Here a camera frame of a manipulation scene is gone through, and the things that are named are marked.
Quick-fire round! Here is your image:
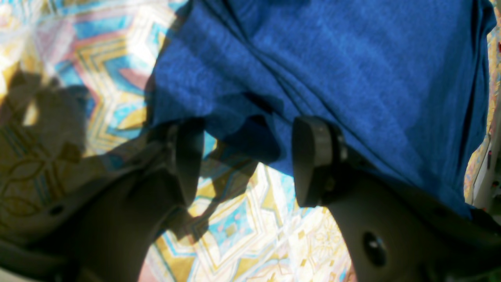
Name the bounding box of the blue long-sleeve T-shirt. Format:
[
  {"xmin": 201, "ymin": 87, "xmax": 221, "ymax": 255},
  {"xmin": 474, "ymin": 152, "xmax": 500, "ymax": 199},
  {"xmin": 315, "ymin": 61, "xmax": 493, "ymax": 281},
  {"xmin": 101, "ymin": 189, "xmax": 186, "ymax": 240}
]
[{"xmin": 151, "ymin": 0, "xmax": 496, "ymax": 219}]

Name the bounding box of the patterned tile tablecloth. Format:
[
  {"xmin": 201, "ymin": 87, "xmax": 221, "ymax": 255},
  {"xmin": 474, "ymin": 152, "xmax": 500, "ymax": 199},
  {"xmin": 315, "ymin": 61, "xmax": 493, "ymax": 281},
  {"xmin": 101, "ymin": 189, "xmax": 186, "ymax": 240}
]
[{"xmin": 0, "ymin": 0, "xmax": 501, "ymax": 282}]

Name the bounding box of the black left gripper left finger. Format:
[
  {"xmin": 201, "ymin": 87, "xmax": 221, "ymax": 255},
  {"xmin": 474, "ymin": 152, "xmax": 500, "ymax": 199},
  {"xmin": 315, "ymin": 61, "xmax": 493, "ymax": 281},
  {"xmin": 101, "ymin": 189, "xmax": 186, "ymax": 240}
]
[{"xmin": 1, "ymin": 118, "xmax": 204, "ymax": 282}]

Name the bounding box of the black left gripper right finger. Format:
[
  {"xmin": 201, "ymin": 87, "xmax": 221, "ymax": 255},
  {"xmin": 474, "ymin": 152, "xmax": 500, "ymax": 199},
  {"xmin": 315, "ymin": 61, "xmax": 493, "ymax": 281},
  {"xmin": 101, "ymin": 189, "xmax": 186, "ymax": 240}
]
[{"xmin": 292, "ymin": 116, "xmax": 500, "ymax": 282}]

